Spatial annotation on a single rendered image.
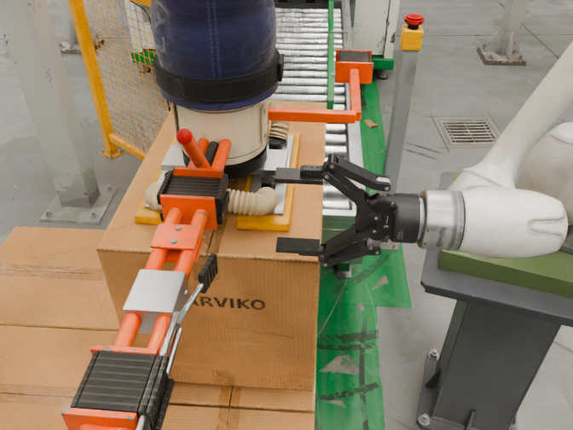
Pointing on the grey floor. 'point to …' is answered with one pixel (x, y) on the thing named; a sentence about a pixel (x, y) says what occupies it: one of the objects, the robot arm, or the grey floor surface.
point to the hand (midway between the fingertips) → (283, 212)
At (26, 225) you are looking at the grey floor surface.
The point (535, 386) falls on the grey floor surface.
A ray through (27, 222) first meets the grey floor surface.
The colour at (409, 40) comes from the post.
